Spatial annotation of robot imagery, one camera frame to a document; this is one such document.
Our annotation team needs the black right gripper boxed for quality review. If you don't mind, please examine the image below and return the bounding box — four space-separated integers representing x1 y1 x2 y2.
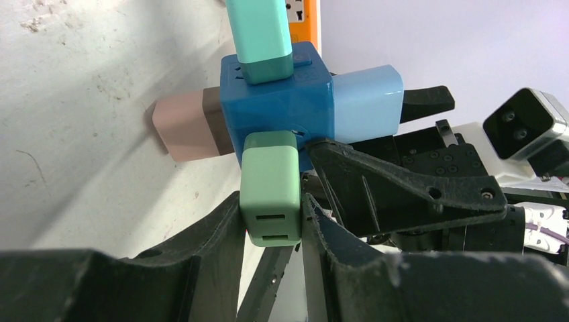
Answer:
307 85 525 254

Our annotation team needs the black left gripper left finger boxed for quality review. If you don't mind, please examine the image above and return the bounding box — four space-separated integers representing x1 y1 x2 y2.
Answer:
1 192 245 321

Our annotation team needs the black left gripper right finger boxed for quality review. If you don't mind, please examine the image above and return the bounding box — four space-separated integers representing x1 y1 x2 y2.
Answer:
302 194 568 321

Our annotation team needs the light blue plug charger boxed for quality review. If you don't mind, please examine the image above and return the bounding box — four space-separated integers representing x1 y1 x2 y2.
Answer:
333 65 404 144

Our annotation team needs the blue cube socket adapter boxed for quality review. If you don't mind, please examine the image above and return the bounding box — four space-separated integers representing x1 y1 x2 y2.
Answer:
220 42 335 172

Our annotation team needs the light green plug charger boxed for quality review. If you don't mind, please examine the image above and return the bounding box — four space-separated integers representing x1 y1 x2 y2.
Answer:
240 131 301 247

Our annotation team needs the pink brown plug charger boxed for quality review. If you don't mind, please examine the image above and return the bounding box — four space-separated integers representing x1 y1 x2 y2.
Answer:
152 87 234 162

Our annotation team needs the teal plug charger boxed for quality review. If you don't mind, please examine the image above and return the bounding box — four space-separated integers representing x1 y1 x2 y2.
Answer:
225 0 294 85

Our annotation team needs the orange power strip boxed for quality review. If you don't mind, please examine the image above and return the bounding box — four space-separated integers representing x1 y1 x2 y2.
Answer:
285 0 321 54

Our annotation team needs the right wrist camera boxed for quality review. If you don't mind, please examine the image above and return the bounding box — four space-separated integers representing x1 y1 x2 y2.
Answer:
482 88 568 177

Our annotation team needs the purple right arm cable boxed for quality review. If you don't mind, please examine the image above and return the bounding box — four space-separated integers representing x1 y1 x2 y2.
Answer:
524 222 569 246

